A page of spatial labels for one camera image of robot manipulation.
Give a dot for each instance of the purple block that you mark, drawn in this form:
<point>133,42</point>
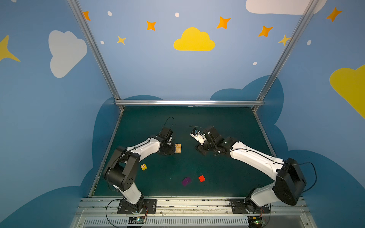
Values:
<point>186,181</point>

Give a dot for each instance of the aluminium front rail base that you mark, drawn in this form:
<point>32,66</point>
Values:
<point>189,212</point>

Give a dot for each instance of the aluminium back frame rail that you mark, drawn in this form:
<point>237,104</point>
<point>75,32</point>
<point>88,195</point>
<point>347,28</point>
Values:
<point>189,103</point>

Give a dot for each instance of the right green circuit board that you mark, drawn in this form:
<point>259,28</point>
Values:
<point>255,222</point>

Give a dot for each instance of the yellow cube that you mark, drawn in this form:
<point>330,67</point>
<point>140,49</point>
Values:
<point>143,167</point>

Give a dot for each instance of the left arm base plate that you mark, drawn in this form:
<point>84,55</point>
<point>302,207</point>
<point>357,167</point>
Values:
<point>148,205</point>

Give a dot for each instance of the red cube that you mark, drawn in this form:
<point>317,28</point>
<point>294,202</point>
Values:
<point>201,178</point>

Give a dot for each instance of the green circuit board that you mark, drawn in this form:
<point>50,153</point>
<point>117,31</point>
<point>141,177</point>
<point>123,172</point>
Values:
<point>255,222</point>
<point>136,220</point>

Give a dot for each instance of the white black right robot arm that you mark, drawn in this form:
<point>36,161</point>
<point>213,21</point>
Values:
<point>288,179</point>

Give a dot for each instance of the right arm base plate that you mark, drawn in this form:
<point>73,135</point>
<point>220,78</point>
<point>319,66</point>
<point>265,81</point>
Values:
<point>241,206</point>

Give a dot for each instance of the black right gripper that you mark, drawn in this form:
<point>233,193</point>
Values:
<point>206,141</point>

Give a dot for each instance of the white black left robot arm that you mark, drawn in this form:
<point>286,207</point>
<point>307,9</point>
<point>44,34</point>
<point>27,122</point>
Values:
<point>122,168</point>

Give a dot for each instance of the aluminium left corner post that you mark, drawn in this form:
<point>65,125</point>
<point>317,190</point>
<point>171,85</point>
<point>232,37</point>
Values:
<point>78,13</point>

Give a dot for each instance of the aluminium corner post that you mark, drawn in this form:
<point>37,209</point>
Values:
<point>298,31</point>
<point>78,13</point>

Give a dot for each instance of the printed wood block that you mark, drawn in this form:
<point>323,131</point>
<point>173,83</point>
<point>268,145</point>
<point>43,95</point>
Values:
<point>178,146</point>

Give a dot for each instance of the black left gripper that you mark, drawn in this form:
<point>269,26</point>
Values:
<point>168,148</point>

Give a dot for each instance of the aluminium right corner post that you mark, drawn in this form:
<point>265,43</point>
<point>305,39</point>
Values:
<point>298,31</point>

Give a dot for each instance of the left green circuit board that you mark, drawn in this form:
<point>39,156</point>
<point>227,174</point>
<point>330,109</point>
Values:
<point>136,220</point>

